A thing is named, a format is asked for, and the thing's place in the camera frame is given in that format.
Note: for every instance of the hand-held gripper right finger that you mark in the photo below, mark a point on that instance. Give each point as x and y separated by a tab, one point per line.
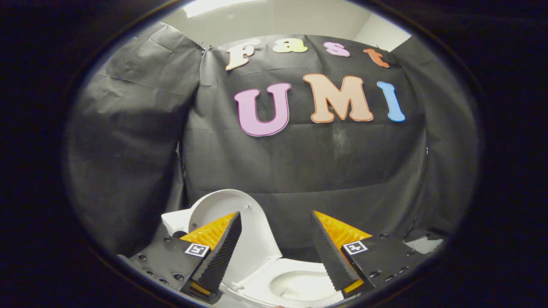
329	254

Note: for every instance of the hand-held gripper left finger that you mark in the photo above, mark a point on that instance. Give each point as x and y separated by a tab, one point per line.
222	254

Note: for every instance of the white toilet lid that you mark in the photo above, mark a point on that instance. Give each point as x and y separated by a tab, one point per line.
252	239

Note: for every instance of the white toilet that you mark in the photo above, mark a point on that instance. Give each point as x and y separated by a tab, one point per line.
295	282

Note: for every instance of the black backdrop cloth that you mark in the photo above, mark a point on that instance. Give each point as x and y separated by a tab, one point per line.
308	162

